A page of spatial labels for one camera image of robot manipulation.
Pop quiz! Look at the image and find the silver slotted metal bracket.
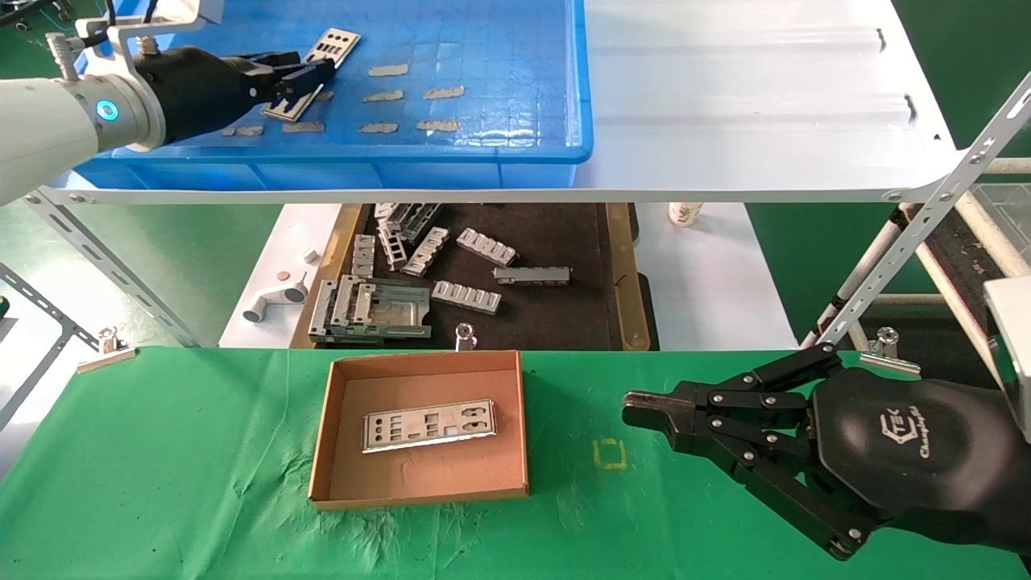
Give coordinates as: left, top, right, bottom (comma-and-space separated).
457, 228, 520, 267
431, 280, 503, 315
400, 227, 450, 278

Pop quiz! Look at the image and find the large grey metal frame plate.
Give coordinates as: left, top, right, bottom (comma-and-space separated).
308, 275, 433, 346

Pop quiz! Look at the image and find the white metal shelf board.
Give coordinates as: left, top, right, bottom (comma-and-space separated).
24, 0, 964, 204

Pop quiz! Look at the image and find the silver perforated metal plate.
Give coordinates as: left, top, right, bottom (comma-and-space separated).
362, 400, 498, 454
262, 28, 362, 123

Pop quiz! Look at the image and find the blue plastic bin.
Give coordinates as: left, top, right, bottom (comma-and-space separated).
72, 0, 595, 192

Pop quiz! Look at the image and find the clear plastic organizer box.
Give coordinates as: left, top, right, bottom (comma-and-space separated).
971, 184, 1031, 267

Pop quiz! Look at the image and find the brown cardboard box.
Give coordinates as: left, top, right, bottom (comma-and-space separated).
308, 350, 530, 511

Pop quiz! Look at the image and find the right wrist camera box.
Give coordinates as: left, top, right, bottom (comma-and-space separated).
984, 278, 1031, 442

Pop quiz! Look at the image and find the white slotted angle post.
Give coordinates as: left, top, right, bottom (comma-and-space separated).
0, 262, 106, 432
23, 192, 201, 349
820, 72, 1031, 349

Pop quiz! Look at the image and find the black tray with brass frame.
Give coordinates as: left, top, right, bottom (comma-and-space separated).
290, 201, 652, 352

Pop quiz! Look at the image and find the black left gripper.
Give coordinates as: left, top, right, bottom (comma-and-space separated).
133, 46, 336, 147

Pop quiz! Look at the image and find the silver metal bracket upper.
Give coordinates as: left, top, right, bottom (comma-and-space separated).
493, 267, 572, 287

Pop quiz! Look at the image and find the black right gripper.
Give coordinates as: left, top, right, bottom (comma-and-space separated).
623, 342, 1031, 561

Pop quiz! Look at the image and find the ladder shaped metal bracket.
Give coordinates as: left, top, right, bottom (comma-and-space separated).
377, 222, 404, 271

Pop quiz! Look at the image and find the grey pipe elbow fitting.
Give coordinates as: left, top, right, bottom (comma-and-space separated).
243, 274, 308, 324

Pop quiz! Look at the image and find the dark metal bracket pile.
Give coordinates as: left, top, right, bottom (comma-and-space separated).
374, 203, 443, 244

